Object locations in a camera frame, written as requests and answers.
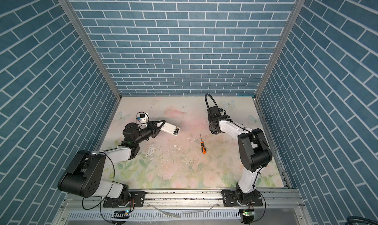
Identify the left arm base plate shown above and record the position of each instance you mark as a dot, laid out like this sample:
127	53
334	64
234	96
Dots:
133	199

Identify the controller board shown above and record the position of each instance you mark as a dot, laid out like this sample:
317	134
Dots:
247	216
119	217

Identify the orange black screwdriver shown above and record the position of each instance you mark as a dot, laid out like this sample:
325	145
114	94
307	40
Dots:
203	148

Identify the left controller board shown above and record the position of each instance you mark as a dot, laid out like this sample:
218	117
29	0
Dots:
119	217

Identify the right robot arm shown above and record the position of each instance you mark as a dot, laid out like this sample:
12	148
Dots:
254	151

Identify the grey white remote control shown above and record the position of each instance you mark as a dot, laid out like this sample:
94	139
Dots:
170	129

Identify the right controller board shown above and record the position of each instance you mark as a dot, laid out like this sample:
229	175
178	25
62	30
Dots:
247	216

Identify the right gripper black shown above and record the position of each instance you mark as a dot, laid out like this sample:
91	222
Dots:
210	127

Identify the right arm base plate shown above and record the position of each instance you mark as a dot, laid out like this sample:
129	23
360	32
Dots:
242	199

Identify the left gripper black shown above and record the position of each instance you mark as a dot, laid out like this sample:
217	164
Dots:
151	127

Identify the aluminium front rail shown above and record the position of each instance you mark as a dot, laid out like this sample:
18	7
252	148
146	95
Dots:
205	198

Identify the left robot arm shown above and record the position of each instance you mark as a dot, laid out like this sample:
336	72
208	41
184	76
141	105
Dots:
83	176

